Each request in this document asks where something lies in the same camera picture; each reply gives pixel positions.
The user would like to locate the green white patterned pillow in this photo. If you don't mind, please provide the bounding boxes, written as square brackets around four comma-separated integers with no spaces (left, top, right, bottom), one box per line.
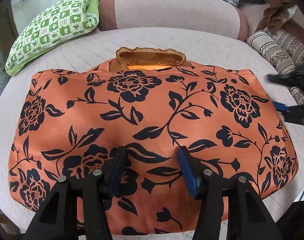
[5,0,100,76]

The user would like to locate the beige striped pillow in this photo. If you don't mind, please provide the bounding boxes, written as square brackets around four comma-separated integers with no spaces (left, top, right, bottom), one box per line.
[246,26,304,106]

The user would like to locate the orange black floral garment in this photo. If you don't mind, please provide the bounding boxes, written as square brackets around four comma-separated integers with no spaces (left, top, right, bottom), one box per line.
[9,51,299,234]

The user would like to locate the brown crumpled cloth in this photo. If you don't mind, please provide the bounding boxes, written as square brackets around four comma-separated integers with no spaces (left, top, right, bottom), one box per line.
[263,0,298,34]

